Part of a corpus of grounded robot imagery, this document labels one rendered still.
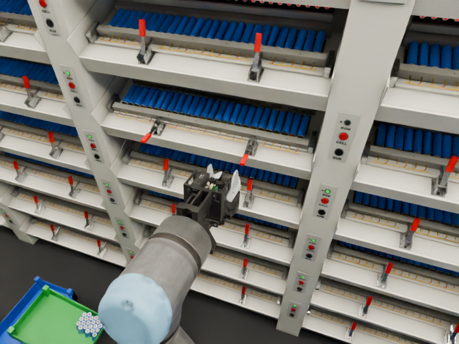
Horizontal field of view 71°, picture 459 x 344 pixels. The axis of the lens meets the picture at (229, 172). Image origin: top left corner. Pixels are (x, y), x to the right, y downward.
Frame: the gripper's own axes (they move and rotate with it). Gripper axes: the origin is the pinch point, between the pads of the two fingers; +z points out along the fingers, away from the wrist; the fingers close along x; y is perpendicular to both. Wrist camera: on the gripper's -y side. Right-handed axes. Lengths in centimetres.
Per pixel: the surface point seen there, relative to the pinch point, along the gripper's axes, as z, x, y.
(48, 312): -1, 75, -87
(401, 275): 26, -49, -39
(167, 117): 18.2, 23.9, 3.0
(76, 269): 24, 83, -92
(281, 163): 14.8, -8.9, -1.8
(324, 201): 15.1, -21.1, -10.1
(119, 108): 18.0, 39.0, 2.9
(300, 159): 16.8, -13.2, -0.7
